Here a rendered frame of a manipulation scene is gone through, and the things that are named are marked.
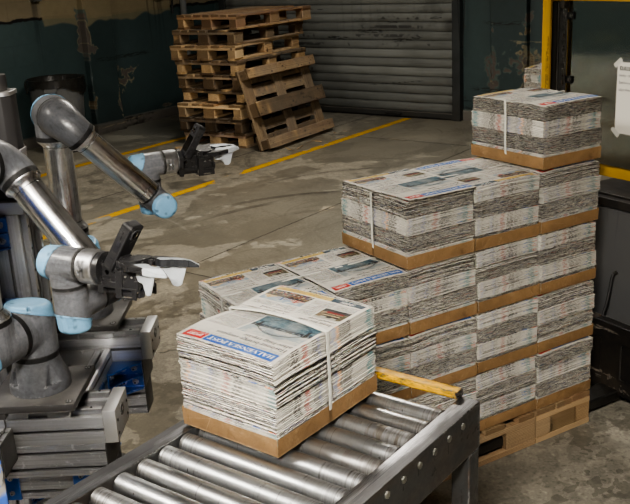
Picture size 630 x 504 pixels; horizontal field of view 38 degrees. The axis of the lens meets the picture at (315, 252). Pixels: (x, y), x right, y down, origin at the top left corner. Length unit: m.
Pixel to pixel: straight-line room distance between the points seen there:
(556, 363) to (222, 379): 1.84
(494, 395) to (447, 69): 7.11
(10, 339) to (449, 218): 1.48
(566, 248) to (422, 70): 7.06
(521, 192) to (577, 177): 0.26
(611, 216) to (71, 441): 2.49
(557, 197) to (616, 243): 0.75
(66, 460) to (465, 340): 1.44
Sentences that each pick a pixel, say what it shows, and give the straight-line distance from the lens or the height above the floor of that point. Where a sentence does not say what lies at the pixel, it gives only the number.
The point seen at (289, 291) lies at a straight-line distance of 2.26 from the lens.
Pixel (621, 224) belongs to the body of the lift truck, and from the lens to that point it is 4.00.
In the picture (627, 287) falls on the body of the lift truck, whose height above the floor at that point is 0.42.
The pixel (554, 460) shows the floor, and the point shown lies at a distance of 3.57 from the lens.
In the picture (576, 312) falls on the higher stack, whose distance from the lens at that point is 3.57.
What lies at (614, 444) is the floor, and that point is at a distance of 3.71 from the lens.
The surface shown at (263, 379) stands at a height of 0.98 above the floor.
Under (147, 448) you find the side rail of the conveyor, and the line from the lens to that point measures 2.10.
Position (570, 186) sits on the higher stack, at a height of 0.99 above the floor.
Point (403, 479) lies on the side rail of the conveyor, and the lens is 1.96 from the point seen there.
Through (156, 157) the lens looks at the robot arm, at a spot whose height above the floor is 1.24.
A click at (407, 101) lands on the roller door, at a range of 10.52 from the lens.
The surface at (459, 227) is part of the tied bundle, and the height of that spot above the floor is 0.93.
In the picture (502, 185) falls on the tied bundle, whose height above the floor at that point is 1.05.
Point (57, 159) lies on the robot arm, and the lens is 2.84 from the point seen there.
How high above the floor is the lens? 1.82
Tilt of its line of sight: 18 degrees down
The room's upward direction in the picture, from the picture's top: 3 degrees counter-clockwise
